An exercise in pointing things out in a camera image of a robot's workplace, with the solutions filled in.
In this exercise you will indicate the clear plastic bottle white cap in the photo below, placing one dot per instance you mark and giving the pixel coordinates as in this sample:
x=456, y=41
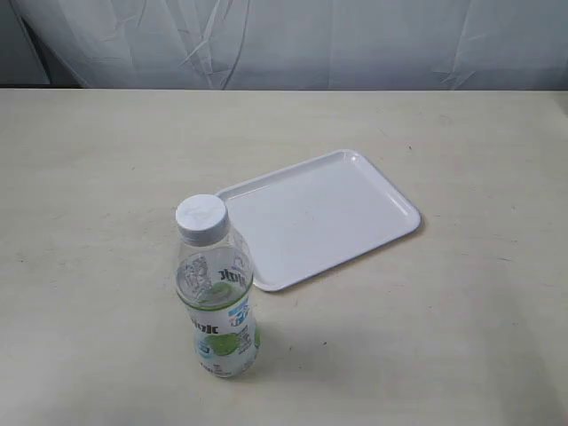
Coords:
x=214, y=278

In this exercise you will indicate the white rectangular plastic tray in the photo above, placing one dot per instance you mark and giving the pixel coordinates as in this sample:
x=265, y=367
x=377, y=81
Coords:
x=310, y=217

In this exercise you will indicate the white wrinkled backdrop curtain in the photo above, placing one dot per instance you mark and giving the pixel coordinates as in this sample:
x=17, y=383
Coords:
x=296, y=45

